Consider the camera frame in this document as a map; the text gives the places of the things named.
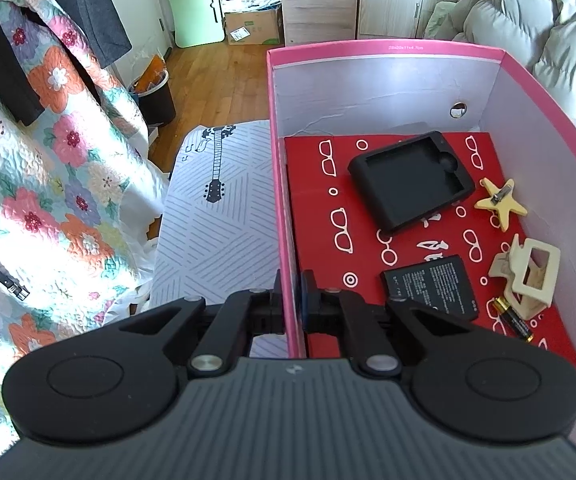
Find floral quilt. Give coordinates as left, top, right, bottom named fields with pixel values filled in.
left=0, top=0, right=169, bottom=466

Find pink cardboard box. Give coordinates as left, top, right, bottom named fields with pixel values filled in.
left=266, top=39, right=576, bottom=466

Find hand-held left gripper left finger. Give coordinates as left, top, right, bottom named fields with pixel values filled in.
left=118, top=269, right=286, bottom=378

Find grey puffer jacket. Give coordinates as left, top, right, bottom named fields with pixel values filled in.
left=423, top=0, right=576, bottom=126

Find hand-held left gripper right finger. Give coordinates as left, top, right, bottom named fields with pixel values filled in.
left=300, top=269, right=475, bottom=380

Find light wooden wardrobe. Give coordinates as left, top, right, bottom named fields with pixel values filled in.
left=355, top=0, right=494, bottom=41

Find dark grey hanging garment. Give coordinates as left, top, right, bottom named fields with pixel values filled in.
left=28, top=0, right=134, bottom=69

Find yellow star hair clip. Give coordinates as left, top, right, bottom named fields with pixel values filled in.
left=474, top=178, right=531, bottom=233

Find black silicone case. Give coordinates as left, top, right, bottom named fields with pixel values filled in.
left=348, top=131, right=476, bottom=234

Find black trash bin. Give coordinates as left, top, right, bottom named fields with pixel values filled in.
left=129, top=67, right=176, bottom=127

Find light green board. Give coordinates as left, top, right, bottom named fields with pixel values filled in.
left=162, top=0, right=223, bottom=50

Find grey patterned table cover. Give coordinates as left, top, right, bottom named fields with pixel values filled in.
left=148, top=120, right=289, bottom=358

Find cream claw hair clip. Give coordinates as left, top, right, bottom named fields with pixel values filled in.
left=488, top=233, right=561, bottom=321

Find orange plastic bag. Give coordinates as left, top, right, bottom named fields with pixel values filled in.
left=134, top=52, right=169, bottom=95

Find cardboard box with label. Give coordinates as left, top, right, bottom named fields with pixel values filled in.
left=223, top=5, right=285, bottom=46

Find red glasses-print liner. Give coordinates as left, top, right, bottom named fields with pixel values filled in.
left=283, top=131, right=576, bottom=381

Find black and gold AA battery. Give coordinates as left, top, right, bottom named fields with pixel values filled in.
left=490, top=296, right=534, bottom=343

